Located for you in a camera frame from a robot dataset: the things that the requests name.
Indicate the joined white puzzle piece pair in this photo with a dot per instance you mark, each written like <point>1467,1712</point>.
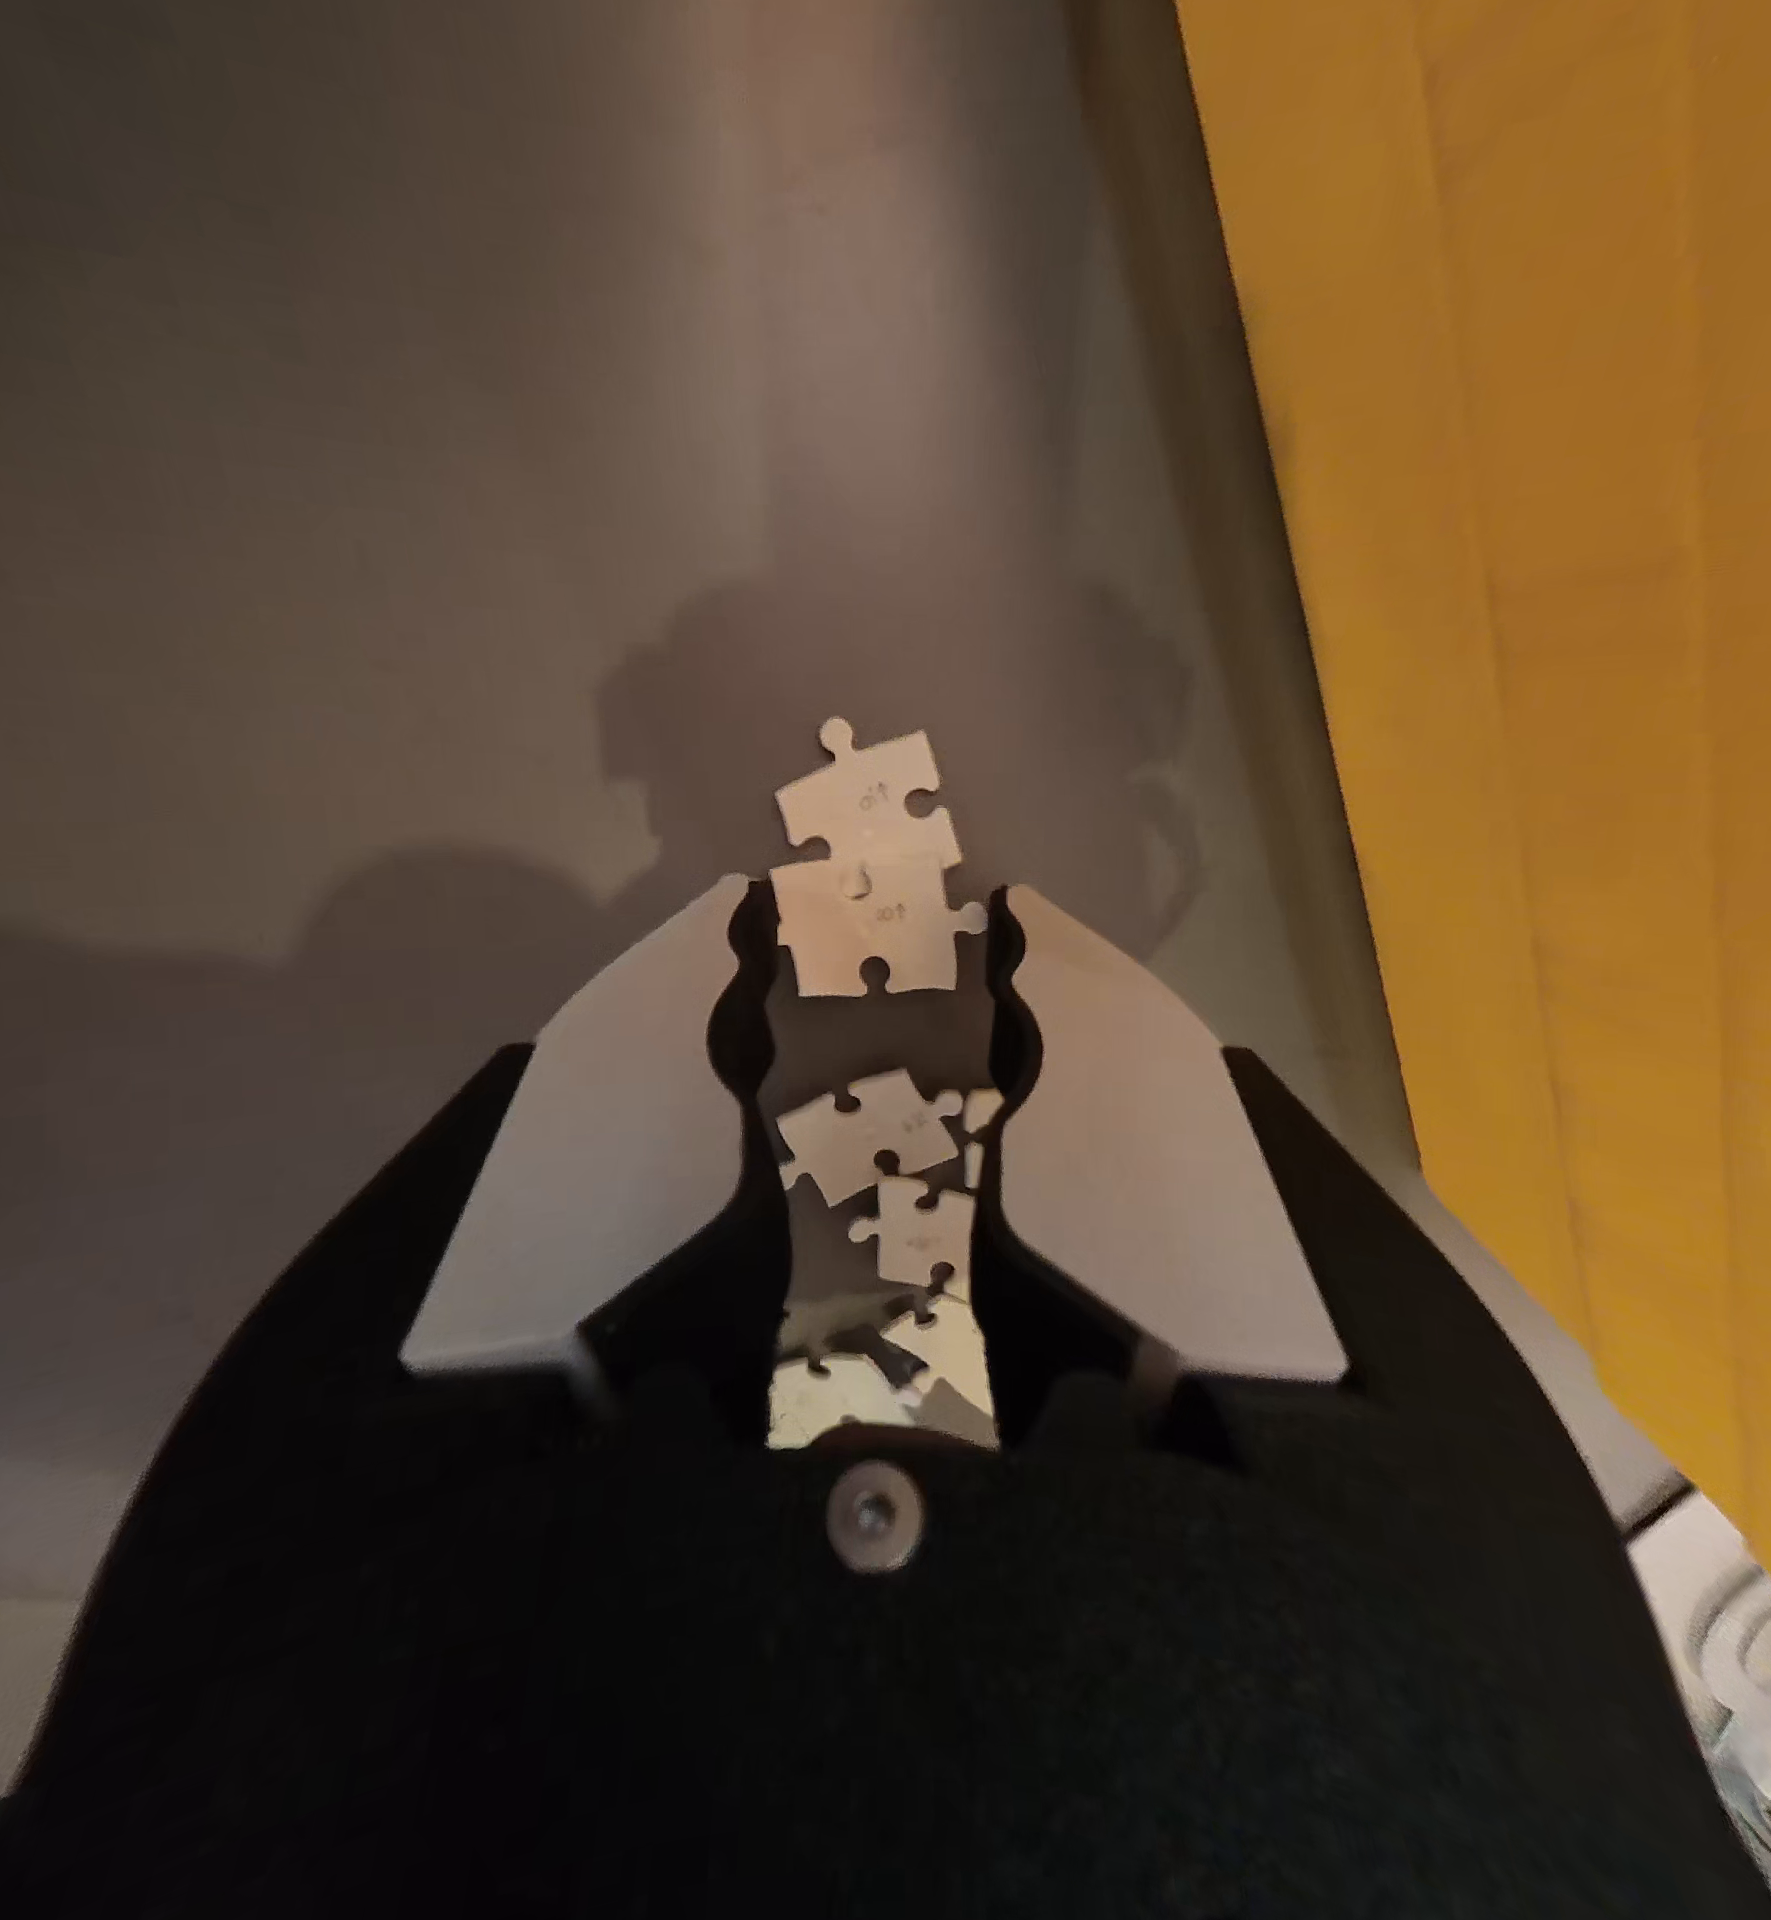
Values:
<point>866,933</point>

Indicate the cluster of white puzzle pieces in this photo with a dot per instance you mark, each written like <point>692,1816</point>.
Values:
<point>852,1145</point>

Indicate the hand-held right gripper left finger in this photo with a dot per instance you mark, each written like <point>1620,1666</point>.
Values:
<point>586,1182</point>

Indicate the white tablet stand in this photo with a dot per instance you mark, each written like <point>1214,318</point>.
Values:
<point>1711,1620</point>

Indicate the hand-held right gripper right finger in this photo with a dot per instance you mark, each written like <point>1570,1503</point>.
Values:
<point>1155,1182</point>

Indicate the yellow plastic bin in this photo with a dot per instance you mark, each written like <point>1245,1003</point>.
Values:
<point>1576,600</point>

